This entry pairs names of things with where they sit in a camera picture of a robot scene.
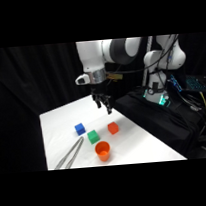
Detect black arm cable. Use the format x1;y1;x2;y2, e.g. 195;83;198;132
103;34;183;77

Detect blue cube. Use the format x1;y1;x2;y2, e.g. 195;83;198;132
74;122;86;136

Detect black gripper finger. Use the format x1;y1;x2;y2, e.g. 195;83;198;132
95;99;103;110
105;96;114;116

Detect green cube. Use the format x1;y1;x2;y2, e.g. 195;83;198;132
86;129;101;145

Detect black curtain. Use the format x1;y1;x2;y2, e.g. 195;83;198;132
0;32;206;175

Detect yellow cable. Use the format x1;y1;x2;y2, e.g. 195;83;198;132
198;90;206;121

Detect metal tongs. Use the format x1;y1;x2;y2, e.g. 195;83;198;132
52;136;87;171

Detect red cube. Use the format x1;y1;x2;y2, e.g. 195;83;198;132
107;121;120;136

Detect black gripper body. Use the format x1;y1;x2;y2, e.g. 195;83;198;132
89;80;113;104

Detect orange plastic cup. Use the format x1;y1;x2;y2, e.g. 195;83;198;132
94;140;113;164

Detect black robot stand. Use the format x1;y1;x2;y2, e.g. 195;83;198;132
111;81;206;166

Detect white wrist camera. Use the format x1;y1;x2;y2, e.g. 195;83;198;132
74;73;90;86

